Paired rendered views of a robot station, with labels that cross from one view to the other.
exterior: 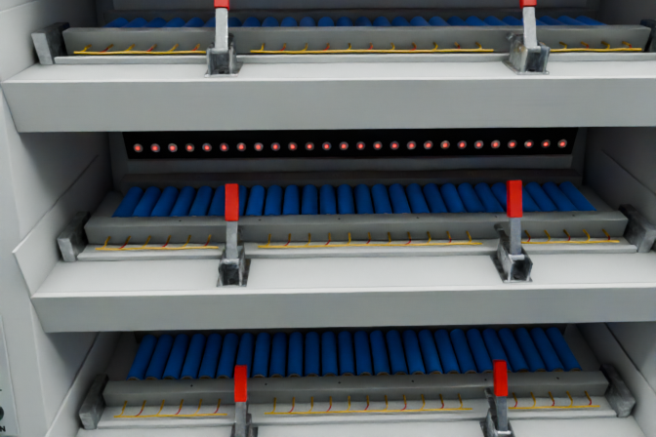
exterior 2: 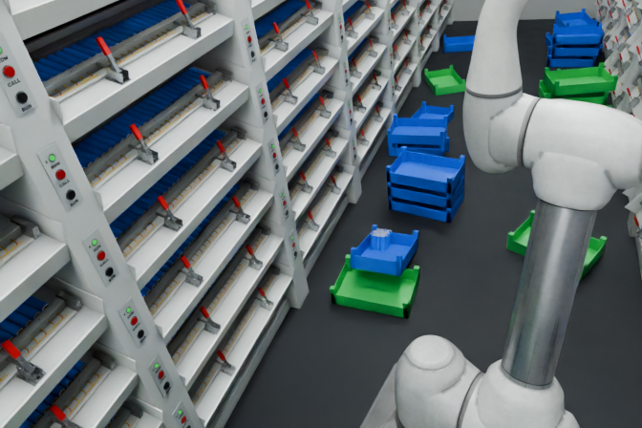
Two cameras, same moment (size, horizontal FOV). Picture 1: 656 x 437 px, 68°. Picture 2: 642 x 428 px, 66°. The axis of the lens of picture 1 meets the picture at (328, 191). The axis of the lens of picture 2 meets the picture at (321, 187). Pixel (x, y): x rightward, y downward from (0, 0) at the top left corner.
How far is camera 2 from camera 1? 93 cm
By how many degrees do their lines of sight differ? 61
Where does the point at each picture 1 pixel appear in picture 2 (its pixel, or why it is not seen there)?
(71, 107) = (86, 122)
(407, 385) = (195, 171)
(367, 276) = (183, 133)
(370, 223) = (165, 116)
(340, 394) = (180, 190)
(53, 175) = not seen: hidden behind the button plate
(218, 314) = (156, 176)
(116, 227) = (90, 174)
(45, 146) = not seen: hidden behind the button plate
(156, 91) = (112, 98)
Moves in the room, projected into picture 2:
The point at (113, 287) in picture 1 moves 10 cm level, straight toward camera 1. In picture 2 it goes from (122, 189) to (169, 182)
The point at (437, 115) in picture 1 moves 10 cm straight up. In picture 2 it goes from (182, 63) to (170, 20)
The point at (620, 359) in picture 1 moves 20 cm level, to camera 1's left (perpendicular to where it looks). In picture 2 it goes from (234, 122) to (197, 156)
